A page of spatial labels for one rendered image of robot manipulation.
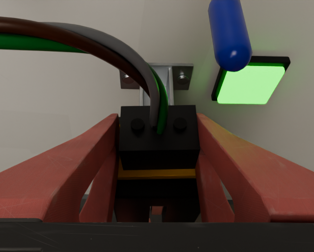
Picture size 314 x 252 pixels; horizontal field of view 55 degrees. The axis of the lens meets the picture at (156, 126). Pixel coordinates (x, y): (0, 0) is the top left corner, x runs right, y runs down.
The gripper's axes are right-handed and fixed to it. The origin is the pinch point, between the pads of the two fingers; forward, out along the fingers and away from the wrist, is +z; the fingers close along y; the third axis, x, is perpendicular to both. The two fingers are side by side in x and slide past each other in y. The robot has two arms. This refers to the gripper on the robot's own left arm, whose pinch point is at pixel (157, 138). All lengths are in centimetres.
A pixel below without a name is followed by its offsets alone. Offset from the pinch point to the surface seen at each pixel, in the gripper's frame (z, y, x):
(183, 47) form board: 7.1, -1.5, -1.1
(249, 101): 7.8, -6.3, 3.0
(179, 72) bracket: 7.7, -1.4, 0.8
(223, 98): 7.7, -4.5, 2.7
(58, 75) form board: 8.0, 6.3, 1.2
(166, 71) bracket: 7.6, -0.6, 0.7
